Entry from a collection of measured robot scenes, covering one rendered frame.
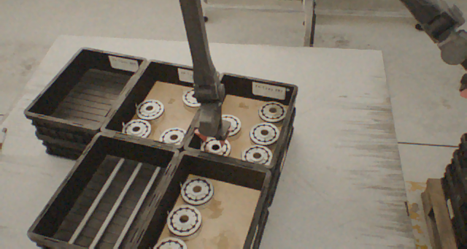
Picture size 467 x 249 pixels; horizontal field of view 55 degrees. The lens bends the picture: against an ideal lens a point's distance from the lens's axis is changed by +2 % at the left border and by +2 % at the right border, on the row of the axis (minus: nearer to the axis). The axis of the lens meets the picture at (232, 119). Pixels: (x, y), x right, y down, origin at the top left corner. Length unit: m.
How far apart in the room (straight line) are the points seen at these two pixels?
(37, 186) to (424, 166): 1.96
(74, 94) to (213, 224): 0.82
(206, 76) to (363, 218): 0.72
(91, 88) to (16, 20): 2.29
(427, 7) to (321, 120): 0.75
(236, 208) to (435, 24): 0.76
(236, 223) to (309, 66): 0.95
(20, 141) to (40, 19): 2.19
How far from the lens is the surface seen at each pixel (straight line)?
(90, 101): 1.83
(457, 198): 2.28
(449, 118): 3.03
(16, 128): 2.03
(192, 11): 1.18
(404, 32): 3.63
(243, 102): 1.70
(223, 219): 1.39
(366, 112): 1.90
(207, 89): 1.29
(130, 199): 1.48
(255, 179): 1.40
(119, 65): 1.88
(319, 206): 1.58
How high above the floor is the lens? 2.02
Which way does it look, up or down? 46 degrees down
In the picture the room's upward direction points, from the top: 3 degrees counter-clockwise
